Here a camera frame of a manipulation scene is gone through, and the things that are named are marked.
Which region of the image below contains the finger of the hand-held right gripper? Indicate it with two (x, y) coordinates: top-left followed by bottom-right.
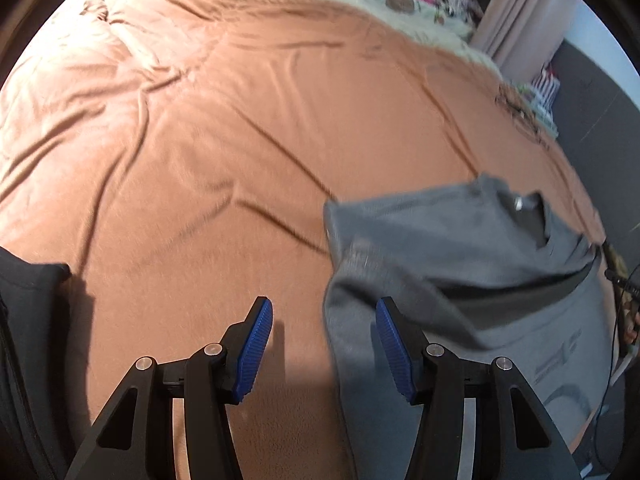
(604, 267), (640, 293)

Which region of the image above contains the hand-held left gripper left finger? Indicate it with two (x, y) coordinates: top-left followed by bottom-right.
(65, 296), (275, 480)

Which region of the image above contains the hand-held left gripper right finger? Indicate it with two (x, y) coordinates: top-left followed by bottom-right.
(375, 296), (583, 480)

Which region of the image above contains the grey t-shirt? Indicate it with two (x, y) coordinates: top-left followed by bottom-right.
(322, 172), (623, 480)

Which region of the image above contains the dark grey furniture panel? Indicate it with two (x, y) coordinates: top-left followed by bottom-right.
(547, 37), (640, 221)

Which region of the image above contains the orange fleece blanket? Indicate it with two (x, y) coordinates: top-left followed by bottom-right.
(0, 0), (608, 480)

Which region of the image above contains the striped paper bag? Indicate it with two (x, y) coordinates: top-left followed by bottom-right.
(530, 62), (561, 111)

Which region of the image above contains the folded black garment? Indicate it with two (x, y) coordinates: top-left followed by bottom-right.
(0, 245), (71, 480)

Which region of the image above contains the beige curtain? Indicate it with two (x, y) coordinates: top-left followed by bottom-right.
(472, 0), (571, 78)

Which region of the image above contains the thin dark cord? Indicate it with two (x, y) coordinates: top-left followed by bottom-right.
(495, 82), (546, 146)

